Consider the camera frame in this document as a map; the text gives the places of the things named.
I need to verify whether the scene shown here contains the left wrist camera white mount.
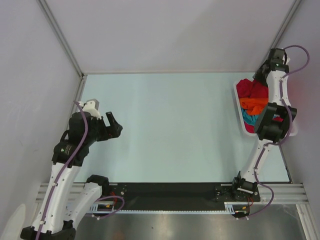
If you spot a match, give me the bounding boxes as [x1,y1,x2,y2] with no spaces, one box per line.
[77,98,102,120]

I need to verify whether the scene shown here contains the aluminium frame rail front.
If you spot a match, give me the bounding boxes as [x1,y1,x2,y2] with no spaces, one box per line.
[34,182,311,206]

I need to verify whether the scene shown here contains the white slotted cable duct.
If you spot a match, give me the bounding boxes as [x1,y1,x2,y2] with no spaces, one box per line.
[86,202,250,218]

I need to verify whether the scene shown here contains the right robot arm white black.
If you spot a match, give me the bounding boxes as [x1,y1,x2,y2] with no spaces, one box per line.
[230,48,297,202]

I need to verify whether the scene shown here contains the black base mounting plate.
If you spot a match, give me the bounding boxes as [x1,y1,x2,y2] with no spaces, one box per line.
[108,182,261,212]

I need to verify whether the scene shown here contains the aluminium corner post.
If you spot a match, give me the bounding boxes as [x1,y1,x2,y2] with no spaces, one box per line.
[36,0,84,78]
[252,0,304,79]

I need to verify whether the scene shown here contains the right aluminium corner post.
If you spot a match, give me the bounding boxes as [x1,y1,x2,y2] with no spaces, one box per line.
[252,0,304,79]

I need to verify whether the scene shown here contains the left aluminium corner post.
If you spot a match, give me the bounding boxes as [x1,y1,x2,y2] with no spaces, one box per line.
[36,0,84,78]

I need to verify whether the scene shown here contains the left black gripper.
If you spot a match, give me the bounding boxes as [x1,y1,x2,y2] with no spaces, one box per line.
[84,111,122,145]

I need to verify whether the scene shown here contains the orange t shirt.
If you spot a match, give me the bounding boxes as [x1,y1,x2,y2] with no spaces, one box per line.
[239,97,269,116]

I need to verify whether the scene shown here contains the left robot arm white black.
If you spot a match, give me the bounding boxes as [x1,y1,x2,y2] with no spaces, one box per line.
[20,110,123,240]

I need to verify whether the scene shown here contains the crimson red t shirt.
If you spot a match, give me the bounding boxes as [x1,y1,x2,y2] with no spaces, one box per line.
[236,78,269,99]

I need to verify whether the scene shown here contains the white perforated plastic basket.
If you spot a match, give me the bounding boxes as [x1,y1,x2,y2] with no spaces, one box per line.
[233,81,298,137]

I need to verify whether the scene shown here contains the teal t shirt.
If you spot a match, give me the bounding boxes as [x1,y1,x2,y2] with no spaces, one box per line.
[241,108,260,126]

